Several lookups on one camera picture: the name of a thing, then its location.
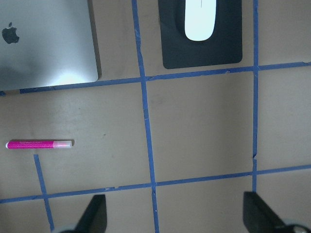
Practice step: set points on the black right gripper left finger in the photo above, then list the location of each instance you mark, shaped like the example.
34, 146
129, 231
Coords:
94, 218

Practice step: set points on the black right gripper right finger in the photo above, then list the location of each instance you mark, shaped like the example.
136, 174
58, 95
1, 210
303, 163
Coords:
258, 217

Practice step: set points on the pink marker pen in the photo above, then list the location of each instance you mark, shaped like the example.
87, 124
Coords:
38, 144

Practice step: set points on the white computer mouse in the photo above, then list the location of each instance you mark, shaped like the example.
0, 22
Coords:
200, 17

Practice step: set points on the black mousepad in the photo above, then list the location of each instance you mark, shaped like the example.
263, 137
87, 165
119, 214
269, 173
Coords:
223, 47

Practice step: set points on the silver closed laptop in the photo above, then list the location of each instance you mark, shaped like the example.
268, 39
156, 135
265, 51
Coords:
47, 43

